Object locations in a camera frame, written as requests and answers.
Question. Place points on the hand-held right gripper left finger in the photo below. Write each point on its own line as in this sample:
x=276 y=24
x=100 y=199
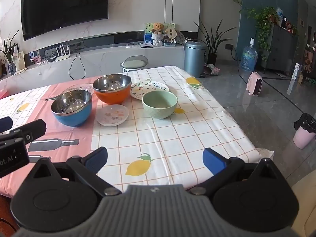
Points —
x=98 y=157

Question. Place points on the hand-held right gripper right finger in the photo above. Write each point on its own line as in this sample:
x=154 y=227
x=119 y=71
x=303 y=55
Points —
x=211 y=161

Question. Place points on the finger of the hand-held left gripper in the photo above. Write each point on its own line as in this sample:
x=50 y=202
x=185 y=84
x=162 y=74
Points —
x=5 y=124
x=32 y=129

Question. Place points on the blue steel bowl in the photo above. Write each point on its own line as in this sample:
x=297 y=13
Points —
x=71 y=114

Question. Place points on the small white sticker plate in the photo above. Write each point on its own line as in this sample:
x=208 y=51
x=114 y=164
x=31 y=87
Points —
x=112 y=115

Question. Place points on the orange steel bowl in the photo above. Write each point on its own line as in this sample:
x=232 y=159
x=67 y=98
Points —
x=111 y=96

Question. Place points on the clear glass plate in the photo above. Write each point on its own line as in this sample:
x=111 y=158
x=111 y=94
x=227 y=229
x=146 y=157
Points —
x=79 y=87

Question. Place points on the green ceramic bowl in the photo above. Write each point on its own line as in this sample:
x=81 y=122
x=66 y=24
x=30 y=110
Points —
x=159 y=109

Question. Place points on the white fruit pattern plate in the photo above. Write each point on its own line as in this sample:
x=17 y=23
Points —
x=139 y=91

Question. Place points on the checked lemon print tablecloth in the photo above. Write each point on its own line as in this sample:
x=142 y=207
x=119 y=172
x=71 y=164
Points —
x=160 y=138

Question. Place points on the potted plant in blue vase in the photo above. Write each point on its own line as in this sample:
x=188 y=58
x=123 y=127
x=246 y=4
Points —
x=10 y=65

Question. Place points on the white router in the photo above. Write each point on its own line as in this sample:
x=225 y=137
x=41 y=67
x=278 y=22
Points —
x=61 y=57

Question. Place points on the pink space heater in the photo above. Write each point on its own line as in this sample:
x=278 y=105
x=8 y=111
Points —
x=254 y=84

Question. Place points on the pink patterned bag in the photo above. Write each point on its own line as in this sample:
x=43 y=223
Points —
x=211 y=69

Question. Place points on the pink wastebasket with black bag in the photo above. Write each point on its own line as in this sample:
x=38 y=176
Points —
x=304 y=134

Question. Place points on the marble television console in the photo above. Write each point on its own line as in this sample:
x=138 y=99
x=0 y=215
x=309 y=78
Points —
x=103 y=59

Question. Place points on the grey blue trash can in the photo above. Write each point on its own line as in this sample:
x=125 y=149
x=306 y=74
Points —
x=195 y=59

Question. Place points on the blue water jug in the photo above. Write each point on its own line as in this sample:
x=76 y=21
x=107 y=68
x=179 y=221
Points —
x=248 y=59

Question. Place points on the long leaf potted plant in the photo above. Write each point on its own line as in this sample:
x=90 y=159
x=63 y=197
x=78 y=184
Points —
x=213 y=44

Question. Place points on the tall white product box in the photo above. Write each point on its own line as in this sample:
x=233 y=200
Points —
x=295 y=77

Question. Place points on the patterned decorative plate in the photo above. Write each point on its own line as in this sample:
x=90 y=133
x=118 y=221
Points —
x=180 y=37

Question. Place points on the grey drawer cabinet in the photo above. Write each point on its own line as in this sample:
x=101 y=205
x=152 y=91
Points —
x=281 y=49

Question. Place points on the green painted picture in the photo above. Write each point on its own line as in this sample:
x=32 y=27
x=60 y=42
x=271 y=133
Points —
x=148 y=33

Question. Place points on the round paper fan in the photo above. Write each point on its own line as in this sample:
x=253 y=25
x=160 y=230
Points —
x=170 y=33

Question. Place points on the brown teddy bear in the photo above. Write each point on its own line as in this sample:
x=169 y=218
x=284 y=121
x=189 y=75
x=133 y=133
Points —
x=158 y=28

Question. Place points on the trailing green pothos plant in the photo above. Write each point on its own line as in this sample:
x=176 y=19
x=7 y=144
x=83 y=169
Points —
x=264 y=22

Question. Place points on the photo frame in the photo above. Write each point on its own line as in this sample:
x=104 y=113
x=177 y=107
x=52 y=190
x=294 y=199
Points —
x=18 y=59

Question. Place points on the black wall television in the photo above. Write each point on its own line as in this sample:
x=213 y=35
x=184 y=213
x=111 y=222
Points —
x=64 y=5

